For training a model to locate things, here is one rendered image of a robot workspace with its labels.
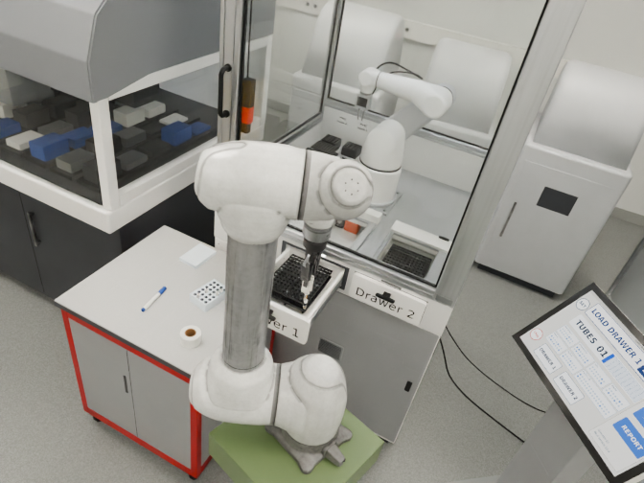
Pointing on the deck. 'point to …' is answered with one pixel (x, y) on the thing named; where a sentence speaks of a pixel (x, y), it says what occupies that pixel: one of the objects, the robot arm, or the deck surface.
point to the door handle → (222, 91)
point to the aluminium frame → (452, 271)
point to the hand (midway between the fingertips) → (308, 284)
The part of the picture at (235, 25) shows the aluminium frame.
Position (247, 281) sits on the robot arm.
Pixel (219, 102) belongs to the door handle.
